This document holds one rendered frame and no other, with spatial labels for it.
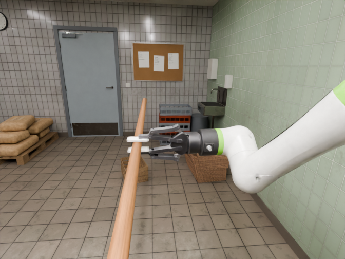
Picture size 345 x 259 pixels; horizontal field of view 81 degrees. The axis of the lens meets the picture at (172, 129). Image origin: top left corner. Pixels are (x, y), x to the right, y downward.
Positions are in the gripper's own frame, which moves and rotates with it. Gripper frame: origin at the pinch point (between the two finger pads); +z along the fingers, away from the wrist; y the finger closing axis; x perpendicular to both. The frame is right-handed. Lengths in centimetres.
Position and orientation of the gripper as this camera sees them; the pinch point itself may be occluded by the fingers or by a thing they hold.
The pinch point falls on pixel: (138, 144)
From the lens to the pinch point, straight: 68.2
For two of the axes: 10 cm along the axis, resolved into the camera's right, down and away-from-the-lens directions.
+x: -1.0, -3.2, 9.4
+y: -0.1, 9.5, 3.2
